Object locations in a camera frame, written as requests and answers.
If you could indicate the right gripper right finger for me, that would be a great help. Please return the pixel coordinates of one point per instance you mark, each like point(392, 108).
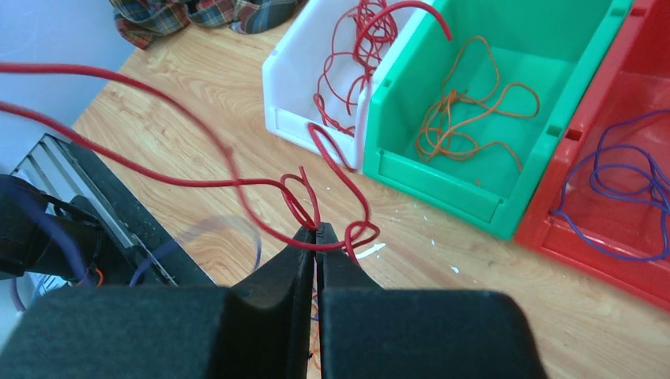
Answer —
point(367, 331)

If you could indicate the white plastic bin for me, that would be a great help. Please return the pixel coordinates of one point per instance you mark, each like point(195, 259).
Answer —
point(311, 77)

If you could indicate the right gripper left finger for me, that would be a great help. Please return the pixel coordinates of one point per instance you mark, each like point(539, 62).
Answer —
point(258, 328)

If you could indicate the green plastic bin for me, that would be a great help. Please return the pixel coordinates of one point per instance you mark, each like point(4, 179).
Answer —
point(469, 124)

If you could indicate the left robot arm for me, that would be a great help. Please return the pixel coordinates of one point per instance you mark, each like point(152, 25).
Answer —
point(42, 234)

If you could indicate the aluminium frame rail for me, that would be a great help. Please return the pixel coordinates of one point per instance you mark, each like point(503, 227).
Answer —
point(52, 168)

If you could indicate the plaid shirt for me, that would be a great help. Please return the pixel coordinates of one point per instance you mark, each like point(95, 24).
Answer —
point(142, 23)

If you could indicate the red plastic bin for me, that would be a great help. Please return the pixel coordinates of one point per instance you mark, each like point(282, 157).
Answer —
point(603, 203)

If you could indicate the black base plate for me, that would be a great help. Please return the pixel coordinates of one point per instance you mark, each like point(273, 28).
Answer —
point(168, 262)

